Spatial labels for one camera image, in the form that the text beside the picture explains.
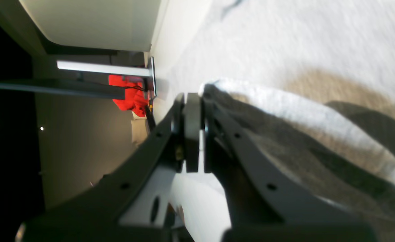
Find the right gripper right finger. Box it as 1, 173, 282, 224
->
202, 97, 376, 242

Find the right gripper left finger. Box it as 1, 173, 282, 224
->
16, 93, 185, 242

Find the grey T-shirt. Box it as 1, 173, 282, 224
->
150, 0, 395, 242

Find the red cloth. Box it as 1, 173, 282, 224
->
108, 75, 149, 118

